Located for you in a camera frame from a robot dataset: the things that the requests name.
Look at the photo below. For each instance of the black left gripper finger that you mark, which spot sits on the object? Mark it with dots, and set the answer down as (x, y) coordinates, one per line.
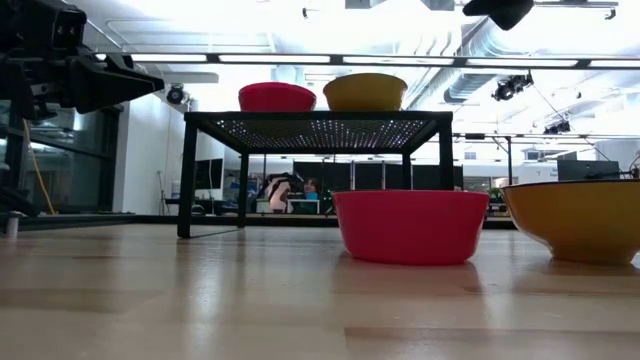
(120, 61)
(110, 90)

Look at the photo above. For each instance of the red plastic mini bowl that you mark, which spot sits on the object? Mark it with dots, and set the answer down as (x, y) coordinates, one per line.
(410, 227)
(275, 97)

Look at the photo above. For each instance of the yellow floral patterned bowl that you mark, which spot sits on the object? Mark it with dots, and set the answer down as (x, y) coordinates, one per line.
(575, 220)
(365, 92)

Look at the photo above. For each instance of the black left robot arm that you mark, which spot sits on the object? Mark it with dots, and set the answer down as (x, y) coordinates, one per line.
(25, 25)

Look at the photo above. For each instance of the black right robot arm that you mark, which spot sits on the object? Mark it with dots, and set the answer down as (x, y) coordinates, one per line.
(500, 12)

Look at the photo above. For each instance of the clear water bottle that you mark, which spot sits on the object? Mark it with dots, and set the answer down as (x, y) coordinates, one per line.
(176, 190)

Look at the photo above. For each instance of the dark background desk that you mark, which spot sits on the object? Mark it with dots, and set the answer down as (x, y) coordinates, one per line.
(200, 205)

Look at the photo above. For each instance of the black perforated metal shelf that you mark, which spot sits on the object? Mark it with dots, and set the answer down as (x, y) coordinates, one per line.
(320, 116)

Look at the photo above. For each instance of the white framed screen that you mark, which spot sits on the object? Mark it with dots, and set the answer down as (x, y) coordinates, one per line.
(289, 206)

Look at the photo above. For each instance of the overhead light bar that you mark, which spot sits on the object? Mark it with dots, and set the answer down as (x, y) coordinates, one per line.
(336, 59)

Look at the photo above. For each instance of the person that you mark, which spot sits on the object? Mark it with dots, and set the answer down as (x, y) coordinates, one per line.
(311, 189)

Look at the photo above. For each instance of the black partition panel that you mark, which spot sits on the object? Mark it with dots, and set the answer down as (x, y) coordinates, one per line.
(370, 176)

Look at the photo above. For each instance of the black desk monitor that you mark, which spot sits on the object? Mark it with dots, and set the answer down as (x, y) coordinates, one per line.
(587, 170)

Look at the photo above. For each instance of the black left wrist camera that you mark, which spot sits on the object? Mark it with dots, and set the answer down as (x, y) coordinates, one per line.
(70, 30)

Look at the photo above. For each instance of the black round ceiling camera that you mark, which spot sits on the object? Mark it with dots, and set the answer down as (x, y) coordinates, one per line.
(176, 95)

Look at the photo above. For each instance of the black table edge rail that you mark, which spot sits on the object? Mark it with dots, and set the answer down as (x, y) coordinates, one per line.
(100, 220)

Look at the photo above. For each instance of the black wall screen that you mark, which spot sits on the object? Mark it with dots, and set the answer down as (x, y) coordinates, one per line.
(210, 174)

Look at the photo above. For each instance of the white cylindrical post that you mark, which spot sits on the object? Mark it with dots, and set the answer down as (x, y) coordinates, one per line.
(12, 227)

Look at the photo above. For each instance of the silver ventilation duct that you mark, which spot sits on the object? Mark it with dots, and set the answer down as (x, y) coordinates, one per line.
(465, 82)

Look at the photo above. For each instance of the black mounted camera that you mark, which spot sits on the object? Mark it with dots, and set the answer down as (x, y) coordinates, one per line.
(557, 128)
(507, 87)

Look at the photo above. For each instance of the black background station frame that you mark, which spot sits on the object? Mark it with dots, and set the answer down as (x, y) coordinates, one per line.
(508, 160)

